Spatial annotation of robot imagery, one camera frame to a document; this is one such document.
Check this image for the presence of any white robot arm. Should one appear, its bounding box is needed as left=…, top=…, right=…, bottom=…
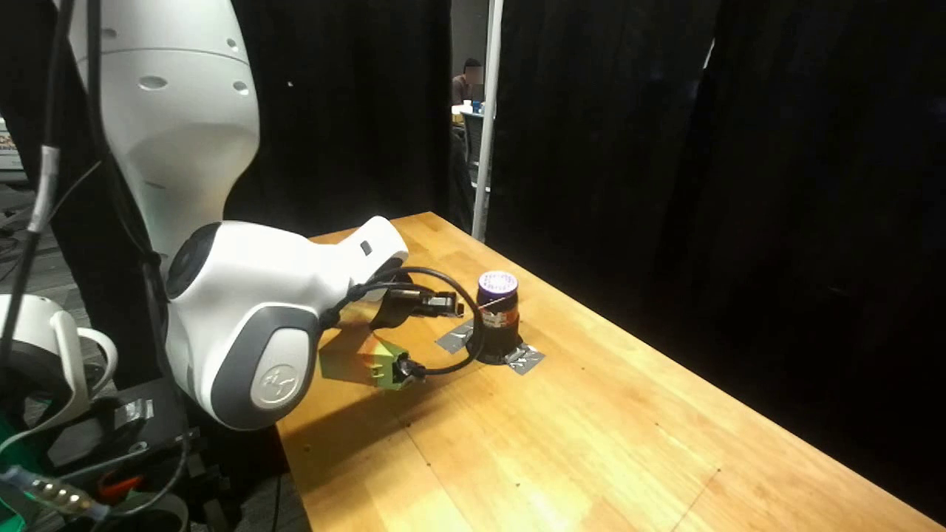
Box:
left=67, top=0, right=473, bottom=432

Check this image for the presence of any grey tape patch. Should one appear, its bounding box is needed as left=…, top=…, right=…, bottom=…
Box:
left=438, top=322, right=544, bottom=376

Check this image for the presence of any dark upside-down cup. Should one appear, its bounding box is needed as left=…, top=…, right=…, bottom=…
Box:
left=466, top=270, right=519, bottom=364

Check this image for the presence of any black curtain backdrop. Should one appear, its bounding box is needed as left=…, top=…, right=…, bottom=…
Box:
left=0, top=0, right=946, bottom=527

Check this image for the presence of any white vertical pole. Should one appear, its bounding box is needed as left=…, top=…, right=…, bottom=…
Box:
left=470, top=0, right=506, bottom=243

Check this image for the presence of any white headset on stand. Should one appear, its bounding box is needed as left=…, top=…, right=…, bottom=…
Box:
left=0, top=292, right=117, bottom=447

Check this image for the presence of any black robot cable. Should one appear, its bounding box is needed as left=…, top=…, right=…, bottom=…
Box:
left=395, top=262, right=485, bottom=382

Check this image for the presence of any wrist camera with green board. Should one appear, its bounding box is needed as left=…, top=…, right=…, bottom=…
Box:
left=356, top=338, right=424, bottom=390

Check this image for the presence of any black clamp with orange trigger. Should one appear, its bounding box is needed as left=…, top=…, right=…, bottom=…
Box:
left=93, top=477, right=144, bottom=499

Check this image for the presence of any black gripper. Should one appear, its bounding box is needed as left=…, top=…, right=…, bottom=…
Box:
left=373, top=288, right=464, bottom=328

